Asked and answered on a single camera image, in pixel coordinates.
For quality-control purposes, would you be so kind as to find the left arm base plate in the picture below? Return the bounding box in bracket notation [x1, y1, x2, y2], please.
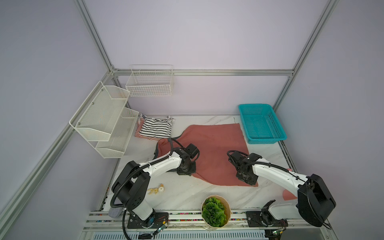
[127, 212, 169, 229]

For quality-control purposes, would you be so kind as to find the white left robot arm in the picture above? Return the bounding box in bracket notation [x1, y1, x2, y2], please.
[110, 138, 200, 240]

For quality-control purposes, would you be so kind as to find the red white striped tank top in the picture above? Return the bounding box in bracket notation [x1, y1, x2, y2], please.
[135, 119, 145, 139]

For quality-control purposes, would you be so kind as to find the white mesh lower shelf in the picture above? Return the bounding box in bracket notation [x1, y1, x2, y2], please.
[96, 108, 139, 159]

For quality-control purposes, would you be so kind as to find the grey oval pad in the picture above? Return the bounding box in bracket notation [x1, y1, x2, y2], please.
[108, 207, 125, 219]

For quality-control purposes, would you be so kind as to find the small yellow white toy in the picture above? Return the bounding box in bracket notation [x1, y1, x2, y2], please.
[147, 184, 165, 195]

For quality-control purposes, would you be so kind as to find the dark red tank top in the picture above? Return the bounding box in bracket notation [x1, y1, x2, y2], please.
[153, 122, 259, 188]

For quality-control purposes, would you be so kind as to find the black white striped tank top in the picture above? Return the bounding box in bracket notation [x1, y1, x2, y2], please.
[139, 114, 174, 141]

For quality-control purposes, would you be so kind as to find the aluminium front rail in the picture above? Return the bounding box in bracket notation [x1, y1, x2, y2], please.
[83, 210, 315, 232]

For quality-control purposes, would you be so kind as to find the green plant in pot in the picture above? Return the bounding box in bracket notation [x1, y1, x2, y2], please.
[202, 195, 231, 228]

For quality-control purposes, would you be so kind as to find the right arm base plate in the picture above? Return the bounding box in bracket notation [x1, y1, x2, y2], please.
[246, 211, 288, 228]

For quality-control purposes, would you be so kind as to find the pink watering can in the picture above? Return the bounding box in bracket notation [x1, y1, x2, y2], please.
[282, 187, 298, 201]

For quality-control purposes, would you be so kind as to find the white wire wall basket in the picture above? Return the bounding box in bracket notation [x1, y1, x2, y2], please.
[126, 65, 174, 98]

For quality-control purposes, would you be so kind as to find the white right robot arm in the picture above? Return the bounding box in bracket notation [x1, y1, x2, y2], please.
[227, 150, 337, 229]

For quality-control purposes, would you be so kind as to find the teal plastic basket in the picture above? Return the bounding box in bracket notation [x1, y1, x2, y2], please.
[238, 104, 287, 145]

